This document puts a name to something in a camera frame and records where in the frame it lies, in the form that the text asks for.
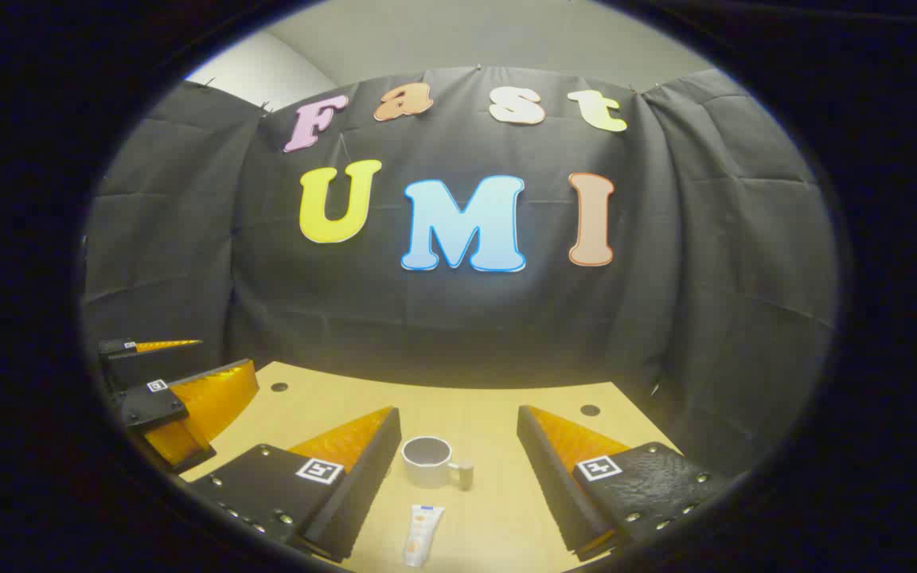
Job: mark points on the white toothpaste tube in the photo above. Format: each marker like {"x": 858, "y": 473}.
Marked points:
{"x": 423, "y": 535}

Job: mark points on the black backdrop cloth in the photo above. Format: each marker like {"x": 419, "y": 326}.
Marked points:
{"x": 665, "y": 239}

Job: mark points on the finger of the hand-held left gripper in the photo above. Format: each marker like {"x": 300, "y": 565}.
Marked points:
{"x": 164, "y": 346}
{"x": 150, "y": 407}

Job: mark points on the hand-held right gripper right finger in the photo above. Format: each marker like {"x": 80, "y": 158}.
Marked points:
{"x": 554, "y": 485}

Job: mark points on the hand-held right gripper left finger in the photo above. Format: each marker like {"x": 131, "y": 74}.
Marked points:
{"x": 363, "y": 485}

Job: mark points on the wooden desktop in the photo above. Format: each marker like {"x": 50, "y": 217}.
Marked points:
{"x": 490, "y": 414}

